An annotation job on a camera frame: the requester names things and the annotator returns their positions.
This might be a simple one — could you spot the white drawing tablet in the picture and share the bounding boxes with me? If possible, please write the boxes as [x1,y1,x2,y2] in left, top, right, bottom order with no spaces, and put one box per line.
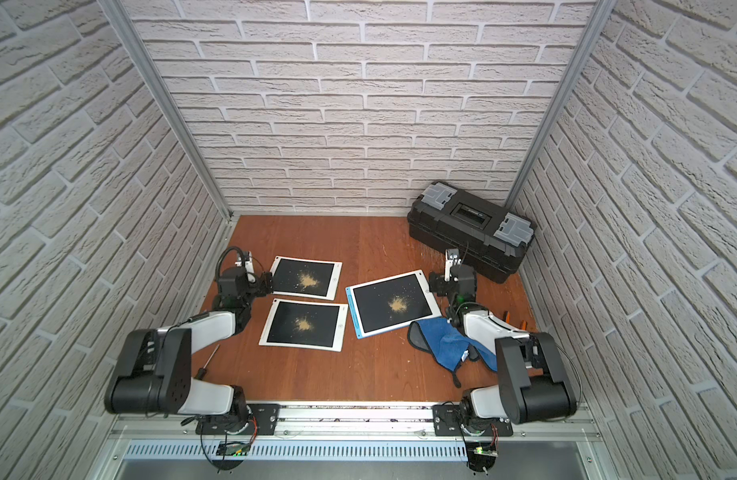
[272,256,342,301]
[258,299,348,352]

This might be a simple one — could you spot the blue microfiber cleaning mitt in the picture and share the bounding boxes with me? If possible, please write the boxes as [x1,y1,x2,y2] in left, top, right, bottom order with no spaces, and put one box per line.
[408,317,498,388]

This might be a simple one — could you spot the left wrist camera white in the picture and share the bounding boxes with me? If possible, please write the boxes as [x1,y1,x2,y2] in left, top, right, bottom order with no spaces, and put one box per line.
[240,251,254,270]

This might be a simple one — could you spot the near white drawing tablet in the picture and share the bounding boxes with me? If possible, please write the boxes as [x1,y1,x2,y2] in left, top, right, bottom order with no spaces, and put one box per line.
[258,299,348,352]

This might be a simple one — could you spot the far white drawing tablet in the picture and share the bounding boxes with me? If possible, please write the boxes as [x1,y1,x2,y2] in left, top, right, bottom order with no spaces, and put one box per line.
[272,256,342,301]

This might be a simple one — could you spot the black toolbox grey latches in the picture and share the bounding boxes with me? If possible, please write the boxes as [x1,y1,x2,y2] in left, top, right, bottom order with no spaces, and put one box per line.
[407,181,537,284]

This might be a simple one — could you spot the orange handled pliers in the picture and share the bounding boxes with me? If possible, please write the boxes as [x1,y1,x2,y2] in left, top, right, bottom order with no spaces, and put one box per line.
[504,311,529,331]

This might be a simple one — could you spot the aluminium mounting rail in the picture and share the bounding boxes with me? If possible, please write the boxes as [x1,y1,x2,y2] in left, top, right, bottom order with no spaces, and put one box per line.
[108,400,603,443]

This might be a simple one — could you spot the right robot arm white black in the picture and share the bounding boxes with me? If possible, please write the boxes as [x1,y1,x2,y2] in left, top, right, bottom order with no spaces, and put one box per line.
[418,264,579,424]

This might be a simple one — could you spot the blue-edged drawing tablet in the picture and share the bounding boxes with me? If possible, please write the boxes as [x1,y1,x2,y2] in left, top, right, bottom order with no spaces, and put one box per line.
[346,270,441,339]

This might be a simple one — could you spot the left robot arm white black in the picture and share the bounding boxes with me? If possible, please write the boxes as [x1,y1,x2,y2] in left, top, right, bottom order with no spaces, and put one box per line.
[104,246,272,425]

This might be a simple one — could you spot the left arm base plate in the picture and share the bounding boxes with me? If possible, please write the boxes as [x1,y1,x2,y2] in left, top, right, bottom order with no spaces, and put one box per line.
[196,402,282,436]

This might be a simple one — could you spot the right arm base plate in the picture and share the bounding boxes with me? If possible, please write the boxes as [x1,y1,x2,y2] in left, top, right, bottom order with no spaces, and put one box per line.
[432,402,514,438]

